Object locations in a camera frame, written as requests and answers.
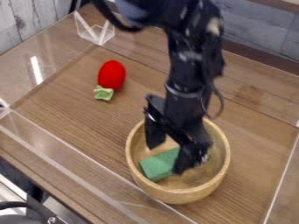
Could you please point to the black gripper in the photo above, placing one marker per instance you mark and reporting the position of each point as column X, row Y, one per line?
column 175, row 116

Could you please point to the clear acrylic corner bracket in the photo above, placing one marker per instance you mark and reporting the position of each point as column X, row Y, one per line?
column 98, row 34

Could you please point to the green rectangular block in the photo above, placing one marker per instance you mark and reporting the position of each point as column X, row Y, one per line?
column 158, row 166

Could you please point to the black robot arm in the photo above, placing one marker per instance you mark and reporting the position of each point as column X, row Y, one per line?
column 192, row 24

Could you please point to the black stand base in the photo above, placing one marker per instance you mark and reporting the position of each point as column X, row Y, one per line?
column 25, row 211

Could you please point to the red plush strawberry toy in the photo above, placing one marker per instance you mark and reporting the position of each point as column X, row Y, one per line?
column 111, row 78

